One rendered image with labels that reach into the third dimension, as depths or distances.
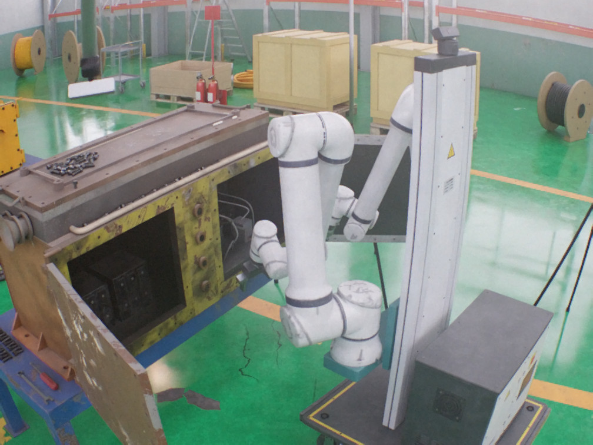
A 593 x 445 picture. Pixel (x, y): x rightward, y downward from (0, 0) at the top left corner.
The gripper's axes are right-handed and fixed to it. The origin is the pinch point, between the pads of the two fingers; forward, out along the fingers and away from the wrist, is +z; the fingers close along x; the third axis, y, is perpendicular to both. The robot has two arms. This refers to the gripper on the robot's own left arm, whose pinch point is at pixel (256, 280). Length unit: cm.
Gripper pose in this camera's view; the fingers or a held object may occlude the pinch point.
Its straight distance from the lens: 241.2
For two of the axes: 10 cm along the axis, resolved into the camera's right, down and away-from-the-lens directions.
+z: -1.7, 6.8, 7.1
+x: -7.7, 3.6, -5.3
